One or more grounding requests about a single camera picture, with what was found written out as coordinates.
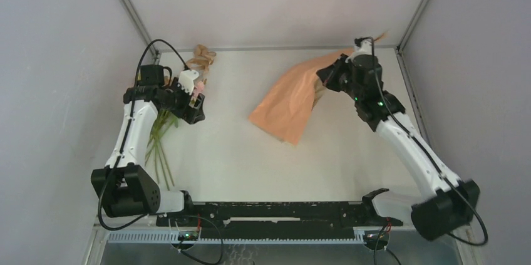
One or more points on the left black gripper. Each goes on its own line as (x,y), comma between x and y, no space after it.
(190,114)

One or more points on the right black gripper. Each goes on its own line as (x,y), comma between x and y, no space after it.
(328,74)

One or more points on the pink rose stem bunch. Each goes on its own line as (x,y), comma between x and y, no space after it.
(164,122)

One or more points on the tan ribbon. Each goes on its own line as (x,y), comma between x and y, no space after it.
(202,60)

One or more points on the beige wrapping paper sheet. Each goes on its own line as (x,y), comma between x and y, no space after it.
(286,109)

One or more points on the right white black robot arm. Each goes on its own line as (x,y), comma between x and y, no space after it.
(446,202)

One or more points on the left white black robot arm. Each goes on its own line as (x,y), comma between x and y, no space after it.
(123,185)

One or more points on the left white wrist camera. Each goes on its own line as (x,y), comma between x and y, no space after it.
(186,80)

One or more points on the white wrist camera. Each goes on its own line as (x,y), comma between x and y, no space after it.
(186,80)
(362,46)

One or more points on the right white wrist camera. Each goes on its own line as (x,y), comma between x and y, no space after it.
(362,46)

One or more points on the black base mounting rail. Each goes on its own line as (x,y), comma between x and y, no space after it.
(277,220)

